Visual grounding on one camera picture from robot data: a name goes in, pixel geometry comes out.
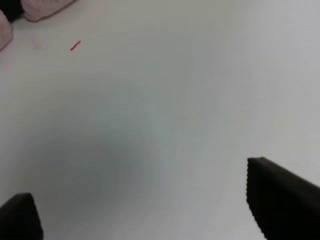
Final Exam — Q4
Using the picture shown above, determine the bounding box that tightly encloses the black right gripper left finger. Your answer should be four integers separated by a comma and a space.
0, 192, 44, 240

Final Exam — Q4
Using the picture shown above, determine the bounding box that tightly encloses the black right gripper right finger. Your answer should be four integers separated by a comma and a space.
246, 157, 320, 240

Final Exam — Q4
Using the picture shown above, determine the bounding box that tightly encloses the rolled pink towel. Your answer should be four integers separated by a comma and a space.
0, 0, 74, 49

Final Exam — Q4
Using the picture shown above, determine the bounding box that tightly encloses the black elastic band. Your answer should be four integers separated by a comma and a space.
0, 0, 24, 23

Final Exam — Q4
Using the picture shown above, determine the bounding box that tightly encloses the small red string scrap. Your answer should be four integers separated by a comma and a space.
70, 40, 82, 51

